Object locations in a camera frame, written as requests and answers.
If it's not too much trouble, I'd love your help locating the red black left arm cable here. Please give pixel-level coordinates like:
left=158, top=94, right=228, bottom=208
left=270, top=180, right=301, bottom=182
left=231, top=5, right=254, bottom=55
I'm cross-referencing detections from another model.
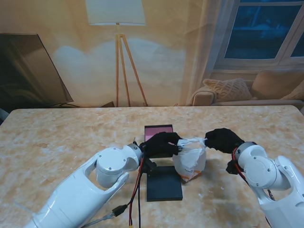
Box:
left=127, top=158, right=144, bottom=228

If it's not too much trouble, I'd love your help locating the black flat box lid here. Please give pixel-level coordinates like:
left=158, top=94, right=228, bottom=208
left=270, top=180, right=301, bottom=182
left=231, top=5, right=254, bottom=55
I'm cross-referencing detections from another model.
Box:
left=146, top=165, right=184, bottom=202

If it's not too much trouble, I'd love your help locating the red black right arm cable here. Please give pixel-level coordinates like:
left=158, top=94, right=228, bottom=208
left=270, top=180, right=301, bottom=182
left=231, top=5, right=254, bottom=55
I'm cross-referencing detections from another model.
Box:
left=231, top=146, right=276, bottom=202

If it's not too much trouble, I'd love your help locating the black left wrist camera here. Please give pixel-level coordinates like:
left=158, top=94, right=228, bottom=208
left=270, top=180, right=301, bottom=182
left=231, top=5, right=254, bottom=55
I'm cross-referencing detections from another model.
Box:
left=142, top=158, right=157, bottom=175

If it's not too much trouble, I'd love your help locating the black gift box pink inside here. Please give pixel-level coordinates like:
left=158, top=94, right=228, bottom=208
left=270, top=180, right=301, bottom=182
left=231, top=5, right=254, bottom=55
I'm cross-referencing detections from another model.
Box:
left=144, top=123, right=175, bottom=159

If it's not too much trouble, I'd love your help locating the beige sofa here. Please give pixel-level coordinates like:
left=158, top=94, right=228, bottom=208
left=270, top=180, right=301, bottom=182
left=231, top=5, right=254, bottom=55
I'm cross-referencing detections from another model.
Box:
left=190, top=70, right=304, bottom=106

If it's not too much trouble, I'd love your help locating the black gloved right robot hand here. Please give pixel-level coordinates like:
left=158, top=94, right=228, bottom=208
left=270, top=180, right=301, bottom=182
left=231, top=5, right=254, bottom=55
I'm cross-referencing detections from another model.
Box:
left=204, top=127, right=245, bottom=154

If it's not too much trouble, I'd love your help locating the knitted beige cushion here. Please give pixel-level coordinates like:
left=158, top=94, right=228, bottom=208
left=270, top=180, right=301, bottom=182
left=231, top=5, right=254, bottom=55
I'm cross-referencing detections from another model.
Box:
left=203, top=78, right=254, bottom=102

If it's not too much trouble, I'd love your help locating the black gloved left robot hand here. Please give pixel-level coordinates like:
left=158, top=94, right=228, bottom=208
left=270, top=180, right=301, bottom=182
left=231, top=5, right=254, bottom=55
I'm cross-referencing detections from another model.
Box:
left=139, top=132, right=183, bottom=159

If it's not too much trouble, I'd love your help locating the red black arm cable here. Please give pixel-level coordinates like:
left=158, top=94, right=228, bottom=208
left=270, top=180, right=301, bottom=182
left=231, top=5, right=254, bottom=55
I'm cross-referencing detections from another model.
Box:
left=127, top=158, right=144, bottom=228
left=231, top=146, right=276, bottom=202

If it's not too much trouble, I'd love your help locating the tripod floor lamp white shade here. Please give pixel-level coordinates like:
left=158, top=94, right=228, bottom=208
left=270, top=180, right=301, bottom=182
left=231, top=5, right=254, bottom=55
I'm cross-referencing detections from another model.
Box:
left=85, top=0, right=149, bottom=107

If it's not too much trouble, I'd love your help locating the white framed window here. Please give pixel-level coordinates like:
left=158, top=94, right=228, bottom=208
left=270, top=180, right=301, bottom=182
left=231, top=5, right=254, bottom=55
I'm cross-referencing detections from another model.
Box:
left=212, top=0, right=304, bottom=72

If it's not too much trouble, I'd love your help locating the white plastic bag orange print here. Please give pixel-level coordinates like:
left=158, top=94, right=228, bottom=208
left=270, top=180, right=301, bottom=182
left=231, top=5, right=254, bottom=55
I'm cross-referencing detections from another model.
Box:
left=172, top=137, right=208, bottom=183

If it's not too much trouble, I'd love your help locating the dark flat television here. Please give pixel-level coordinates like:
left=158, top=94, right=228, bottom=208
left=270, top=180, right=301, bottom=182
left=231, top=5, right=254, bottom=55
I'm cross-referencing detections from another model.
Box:
left=0, top=33, right=80, bottom=109

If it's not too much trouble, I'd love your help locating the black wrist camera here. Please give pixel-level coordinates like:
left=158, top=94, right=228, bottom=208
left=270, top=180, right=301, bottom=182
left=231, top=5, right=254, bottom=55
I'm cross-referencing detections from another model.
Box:
left=225, top=159, right=244, bottom=175
left=142, top=158, right=157, bottom=175

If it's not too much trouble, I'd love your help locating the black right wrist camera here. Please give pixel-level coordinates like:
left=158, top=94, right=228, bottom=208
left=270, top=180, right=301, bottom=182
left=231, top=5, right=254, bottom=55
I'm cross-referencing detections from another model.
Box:
left=225, top=159, right=244, bottom=175

